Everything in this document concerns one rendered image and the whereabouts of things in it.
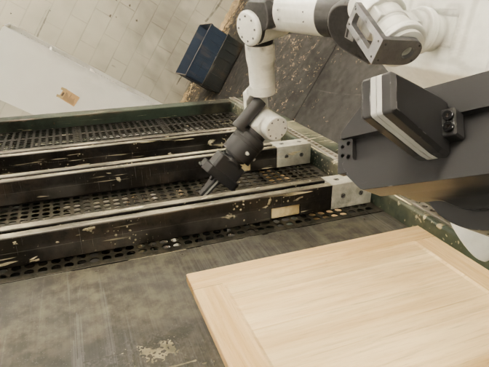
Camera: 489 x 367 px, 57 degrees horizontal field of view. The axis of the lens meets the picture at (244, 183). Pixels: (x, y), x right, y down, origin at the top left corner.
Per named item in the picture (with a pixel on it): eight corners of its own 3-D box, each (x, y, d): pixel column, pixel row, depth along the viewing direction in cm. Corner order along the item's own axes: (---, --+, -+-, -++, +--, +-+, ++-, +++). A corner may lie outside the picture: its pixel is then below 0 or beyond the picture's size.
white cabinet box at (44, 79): (210, 133, 469) (3, 25, 371) (183, 182, 477) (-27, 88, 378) (194, 120, 522) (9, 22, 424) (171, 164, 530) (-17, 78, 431)
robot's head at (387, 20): (413, -13, 64) (362, -25, 61) (450, 28, 58) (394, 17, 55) (388, 28, 69) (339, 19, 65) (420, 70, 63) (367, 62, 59)
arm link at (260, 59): (239, 86, 115) (231, 6, 105) (268, 74, 120) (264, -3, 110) (267, 95, 108) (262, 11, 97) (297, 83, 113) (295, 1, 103)
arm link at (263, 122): (247, 146, 127) (273, 115, 127) (265, 162, 119) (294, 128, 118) (220, 124, 120) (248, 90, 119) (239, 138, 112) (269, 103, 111)
